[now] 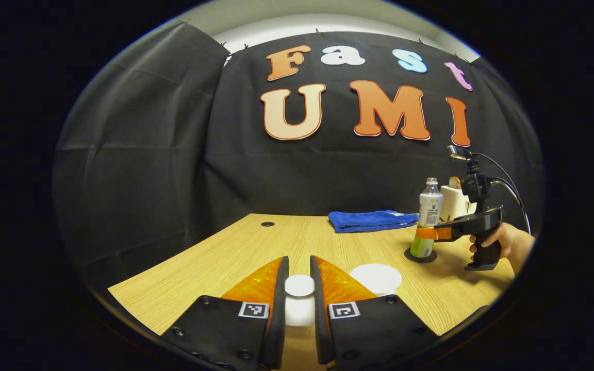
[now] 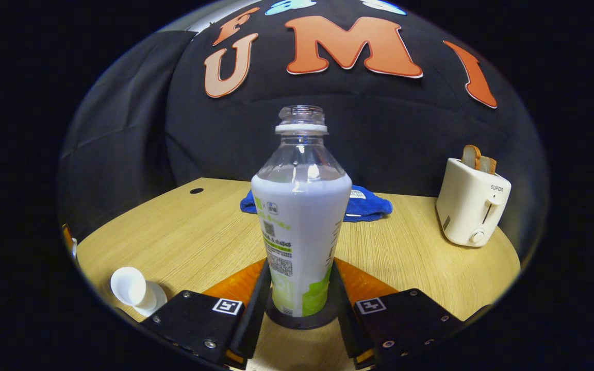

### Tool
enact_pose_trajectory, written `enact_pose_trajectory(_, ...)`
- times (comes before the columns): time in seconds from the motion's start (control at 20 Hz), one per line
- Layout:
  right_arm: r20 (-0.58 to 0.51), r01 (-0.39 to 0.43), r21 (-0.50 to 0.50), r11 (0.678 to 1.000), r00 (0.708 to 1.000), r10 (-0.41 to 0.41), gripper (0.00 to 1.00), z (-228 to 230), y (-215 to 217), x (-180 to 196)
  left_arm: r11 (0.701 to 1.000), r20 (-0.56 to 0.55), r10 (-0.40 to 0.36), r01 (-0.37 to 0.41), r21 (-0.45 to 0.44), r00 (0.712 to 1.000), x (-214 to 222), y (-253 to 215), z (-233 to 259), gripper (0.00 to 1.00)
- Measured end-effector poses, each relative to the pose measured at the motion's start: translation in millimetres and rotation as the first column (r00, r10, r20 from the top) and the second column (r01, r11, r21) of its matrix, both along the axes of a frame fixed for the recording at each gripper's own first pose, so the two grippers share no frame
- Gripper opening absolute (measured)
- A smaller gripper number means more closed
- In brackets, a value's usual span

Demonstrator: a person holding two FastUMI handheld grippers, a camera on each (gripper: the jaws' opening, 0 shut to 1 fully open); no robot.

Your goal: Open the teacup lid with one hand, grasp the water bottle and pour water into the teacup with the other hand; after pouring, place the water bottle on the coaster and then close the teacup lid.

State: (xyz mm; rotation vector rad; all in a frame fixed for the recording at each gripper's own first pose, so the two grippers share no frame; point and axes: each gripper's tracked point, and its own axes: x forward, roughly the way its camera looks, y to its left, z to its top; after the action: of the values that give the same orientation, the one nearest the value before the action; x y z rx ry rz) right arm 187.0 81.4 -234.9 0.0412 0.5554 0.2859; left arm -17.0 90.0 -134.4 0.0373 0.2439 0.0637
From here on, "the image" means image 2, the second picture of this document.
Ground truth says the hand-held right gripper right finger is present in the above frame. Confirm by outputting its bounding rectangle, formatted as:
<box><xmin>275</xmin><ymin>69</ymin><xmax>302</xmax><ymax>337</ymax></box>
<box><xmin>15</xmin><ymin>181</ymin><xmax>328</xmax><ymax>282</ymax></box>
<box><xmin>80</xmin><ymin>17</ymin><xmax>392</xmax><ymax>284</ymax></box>
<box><xmin>330</xmin><ymin>259</ymin><xmax>463</xmax><ymax>370</ymax></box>

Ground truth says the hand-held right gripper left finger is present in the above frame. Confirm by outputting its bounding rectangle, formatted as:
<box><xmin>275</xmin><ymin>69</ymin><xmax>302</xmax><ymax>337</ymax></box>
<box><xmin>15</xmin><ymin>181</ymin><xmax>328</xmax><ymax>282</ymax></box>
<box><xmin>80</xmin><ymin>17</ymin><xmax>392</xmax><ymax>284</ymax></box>
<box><xmin>139</xmin><ymin>259</ymin><xmax>272</xmax><ymax>370</ymax></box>

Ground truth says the dark brown round coaster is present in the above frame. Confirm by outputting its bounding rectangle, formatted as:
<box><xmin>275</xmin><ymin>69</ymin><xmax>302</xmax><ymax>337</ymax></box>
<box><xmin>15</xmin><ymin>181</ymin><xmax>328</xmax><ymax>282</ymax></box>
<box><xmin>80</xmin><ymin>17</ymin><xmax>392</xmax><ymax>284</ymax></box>
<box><xmin>265</xmin><ymin>289</ymin><xmax>340</xmax><ymax>330</ymax></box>

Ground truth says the white teacup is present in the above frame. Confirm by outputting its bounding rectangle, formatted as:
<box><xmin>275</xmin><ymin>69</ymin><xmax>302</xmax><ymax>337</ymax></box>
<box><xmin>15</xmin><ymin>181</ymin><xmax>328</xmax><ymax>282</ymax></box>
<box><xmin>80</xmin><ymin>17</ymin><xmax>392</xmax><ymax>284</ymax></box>
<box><xmin>110</xmin><ymin>266</ymin><xmax>147</xmax><ymax>309</ymax></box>

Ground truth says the clear plastic water bottle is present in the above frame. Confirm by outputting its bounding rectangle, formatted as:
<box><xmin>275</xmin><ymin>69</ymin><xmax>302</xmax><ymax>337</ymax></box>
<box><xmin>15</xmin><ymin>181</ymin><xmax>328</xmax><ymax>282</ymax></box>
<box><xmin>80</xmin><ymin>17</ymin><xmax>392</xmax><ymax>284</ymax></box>
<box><xmin>251</xmin><ymin>105</ymin><xmax>353</xmax><ymax>317</ymax></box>

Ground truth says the white saucer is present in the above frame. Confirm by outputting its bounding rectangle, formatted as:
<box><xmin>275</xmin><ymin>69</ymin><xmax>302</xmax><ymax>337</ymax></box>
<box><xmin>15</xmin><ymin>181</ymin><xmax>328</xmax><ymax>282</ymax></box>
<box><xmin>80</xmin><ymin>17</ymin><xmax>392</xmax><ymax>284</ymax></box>
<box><xmin>132</xmin><ymin>281</ymin><xmax>168</xmax><ymax>317</ymax></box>

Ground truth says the blue folded towel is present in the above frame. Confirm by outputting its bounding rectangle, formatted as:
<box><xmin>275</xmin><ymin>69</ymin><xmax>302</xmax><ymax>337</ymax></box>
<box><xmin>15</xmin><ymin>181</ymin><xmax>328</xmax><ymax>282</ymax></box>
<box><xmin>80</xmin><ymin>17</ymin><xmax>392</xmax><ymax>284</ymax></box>
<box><xmin>240</xmin><ymin>184</ymin><xmax>393</xmax><ymax>223</ymax></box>

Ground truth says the white toaster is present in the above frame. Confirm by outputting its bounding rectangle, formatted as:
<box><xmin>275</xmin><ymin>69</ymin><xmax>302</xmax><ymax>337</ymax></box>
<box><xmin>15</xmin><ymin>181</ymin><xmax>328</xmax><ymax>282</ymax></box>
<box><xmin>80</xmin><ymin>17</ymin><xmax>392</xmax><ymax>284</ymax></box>
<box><xmin>435</xmin><ymin>157</ymin><xmax>512</xmax><ymax>248</ymax></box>

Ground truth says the black backdrop cloth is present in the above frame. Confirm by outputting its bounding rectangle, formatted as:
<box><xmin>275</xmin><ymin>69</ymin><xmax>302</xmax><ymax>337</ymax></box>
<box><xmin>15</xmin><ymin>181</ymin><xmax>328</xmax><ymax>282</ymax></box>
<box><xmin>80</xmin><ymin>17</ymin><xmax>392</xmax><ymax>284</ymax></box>
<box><xmin>57</xmin><ymin>0</ymin><xmax>550</xmax><ymax>258</ymax></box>

